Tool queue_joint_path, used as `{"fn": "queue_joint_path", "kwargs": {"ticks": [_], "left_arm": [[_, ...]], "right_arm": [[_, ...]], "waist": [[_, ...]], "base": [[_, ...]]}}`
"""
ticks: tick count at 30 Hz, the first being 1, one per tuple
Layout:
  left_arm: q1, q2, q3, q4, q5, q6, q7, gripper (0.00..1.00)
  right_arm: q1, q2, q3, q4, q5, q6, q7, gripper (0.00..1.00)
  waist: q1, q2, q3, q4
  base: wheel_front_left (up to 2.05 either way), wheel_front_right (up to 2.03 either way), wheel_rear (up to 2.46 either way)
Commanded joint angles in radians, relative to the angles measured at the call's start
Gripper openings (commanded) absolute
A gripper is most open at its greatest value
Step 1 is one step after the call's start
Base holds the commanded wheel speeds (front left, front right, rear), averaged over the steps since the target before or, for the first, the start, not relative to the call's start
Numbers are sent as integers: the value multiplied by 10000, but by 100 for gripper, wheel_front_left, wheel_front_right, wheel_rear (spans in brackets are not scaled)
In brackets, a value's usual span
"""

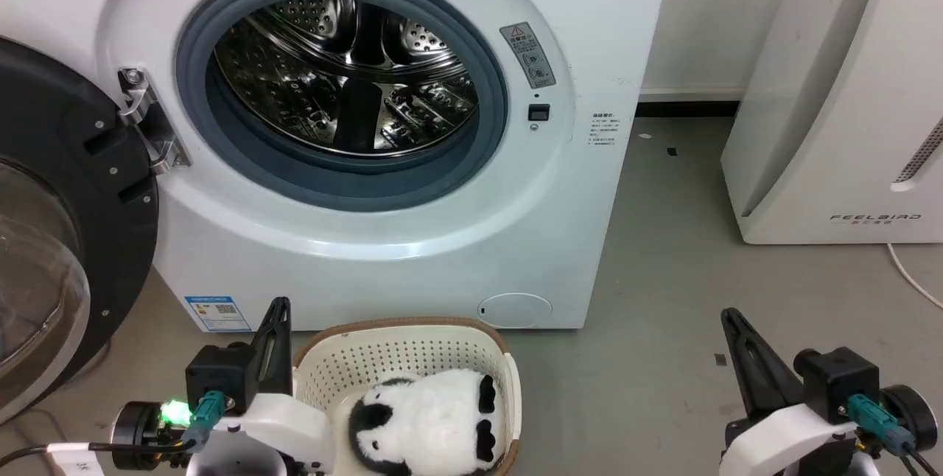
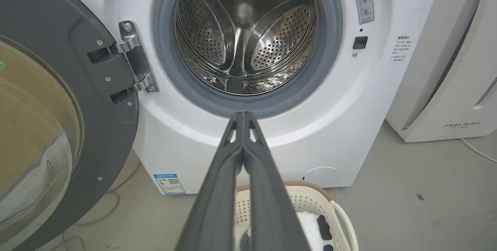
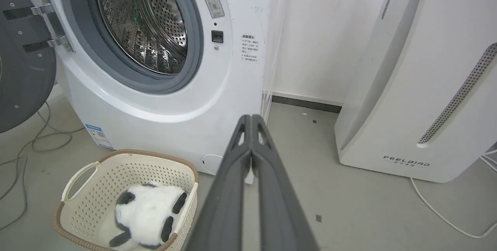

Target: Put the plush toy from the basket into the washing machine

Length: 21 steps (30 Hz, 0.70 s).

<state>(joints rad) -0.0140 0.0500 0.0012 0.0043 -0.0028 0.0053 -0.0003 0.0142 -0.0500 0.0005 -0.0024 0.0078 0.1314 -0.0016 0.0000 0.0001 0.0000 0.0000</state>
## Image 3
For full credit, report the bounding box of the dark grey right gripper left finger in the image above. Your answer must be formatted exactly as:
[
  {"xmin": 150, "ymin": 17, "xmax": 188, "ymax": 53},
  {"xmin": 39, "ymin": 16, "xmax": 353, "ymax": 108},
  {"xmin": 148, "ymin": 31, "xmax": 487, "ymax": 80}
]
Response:
[{"xmin": 185, "ymin": 114, "xmax": 254, "ymax": 251}]

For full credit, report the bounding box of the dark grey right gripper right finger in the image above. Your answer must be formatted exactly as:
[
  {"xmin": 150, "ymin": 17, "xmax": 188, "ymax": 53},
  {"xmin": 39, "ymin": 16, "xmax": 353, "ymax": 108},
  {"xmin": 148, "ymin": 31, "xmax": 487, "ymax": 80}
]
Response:
[{"xmin": 251, "ymin": 114, "xmax": 320, "ymax": 251}]

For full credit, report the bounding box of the black and white plush toy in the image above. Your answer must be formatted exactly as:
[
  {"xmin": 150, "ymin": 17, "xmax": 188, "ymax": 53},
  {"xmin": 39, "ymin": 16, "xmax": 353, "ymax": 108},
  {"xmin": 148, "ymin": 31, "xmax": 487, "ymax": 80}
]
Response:
[{"xmin": 108, "ymin": 182, "xmax": 188, "ymax": 251}]

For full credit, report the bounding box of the dark washing machine door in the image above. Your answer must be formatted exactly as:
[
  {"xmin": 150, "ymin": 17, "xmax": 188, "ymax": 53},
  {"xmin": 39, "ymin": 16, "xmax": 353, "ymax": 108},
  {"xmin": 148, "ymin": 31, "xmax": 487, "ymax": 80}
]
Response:
[{"xmin": 0, "ymin": 0, "xmax": 58, "ymax": 134}]

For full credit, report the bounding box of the white front-load washing machine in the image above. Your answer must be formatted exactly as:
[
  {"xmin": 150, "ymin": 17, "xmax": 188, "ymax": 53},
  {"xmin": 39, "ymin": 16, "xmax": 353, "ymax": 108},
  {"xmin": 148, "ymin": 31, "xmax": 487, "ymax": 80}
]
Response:
[{"xmin": 3, "ymin": 0, "xmax": 288, "ymax": 185}]

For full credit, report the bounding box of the cream perforated laundry basket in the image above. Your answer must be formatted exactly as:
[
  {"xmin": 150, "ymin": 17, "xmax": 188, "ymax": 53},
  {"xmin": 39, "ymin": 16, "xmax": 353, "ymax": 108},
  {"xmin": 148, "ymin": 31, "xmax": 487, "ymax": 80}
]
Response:
[{"xmin": 54, "ymin": 149, "xmax": 199, "ymax": 251}]

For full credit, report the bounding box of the white air purifier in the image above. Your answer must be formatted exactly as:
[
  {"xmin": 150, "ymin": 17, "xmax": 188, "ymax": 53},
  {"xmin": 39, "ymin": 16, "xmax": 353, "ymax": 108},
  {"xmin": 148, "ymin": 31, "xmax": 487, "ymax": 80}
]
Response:
[{"xmin": 335, "ymin": 0, "xmax": 497, "ymax": 183}]

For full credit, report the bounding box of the white power cable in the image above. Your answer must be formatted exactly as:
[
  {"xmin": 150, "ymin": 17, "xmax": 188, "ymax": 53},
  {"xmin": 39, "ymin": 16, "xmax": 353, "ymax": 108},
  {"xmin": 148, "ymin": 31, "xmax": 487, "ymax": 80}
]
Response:
[{"xmin": 410, "ymin": 149, "xmax": 497, "ymax": 239}]

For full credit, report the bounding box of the grey floor cable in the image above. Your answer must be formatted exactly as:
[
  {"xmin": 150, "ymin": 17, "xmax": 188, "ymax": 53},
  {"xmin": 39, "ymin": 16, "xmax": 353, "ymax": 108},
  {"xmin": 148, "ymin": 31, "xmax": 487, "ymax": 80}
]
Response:
[{"xmin": 0, "ymin": 101, "xmax": 85, "ymax": 231}]

